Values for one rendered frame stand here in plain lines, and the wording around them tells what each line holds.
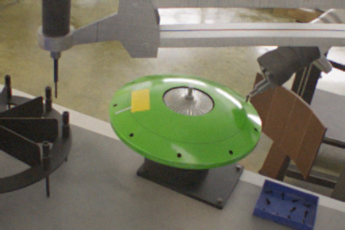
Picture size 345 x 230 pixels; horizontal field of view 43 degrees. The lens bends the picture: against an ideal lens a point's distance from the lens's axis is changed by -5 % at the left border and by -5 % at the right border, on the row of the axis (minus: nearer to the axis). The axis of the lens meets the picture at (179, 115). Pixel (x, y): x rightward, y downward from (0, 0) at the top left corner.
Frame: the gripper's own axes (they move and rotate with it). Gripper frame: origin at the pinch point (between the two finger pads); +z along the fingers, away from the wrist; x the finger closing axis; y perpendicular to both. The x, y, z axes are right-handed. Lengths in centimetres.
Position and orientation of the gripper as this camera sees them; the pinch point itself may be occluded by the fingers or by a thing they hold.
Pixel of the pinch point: (246, 97)
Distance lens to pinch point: 100.2
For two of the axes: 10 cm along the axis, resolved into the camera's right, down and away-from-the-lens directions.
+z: -8.2, 5.7, -0.1
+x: 4.0, 5.7, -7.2
